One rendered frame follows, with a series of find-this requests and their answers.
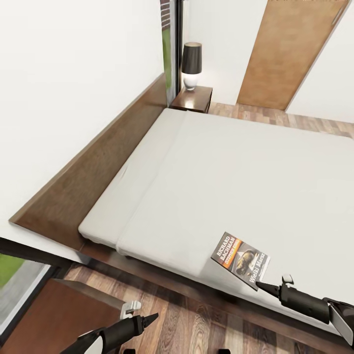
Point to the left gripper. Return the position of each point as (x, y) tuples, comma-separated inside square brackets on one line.
[(132, 327)]

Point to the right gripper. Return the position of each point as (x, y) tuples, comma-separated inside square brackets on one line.
[(291, 298)]

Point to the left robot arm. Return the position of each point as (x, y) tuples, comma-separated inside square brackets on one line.
[(103, 340)]

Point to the nightstand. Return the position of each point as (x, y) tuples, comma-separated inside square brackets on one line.
[(197, 100), (63, 311)]

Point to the bed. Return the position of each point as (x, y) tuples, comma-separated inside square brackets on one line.
[(154, 192)]

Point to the hardback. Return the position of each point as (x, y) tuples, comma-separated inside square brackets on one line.
[(241, 259)]

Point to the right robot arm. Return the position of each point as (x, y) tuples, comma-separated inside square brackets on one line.
[(327, 310)]

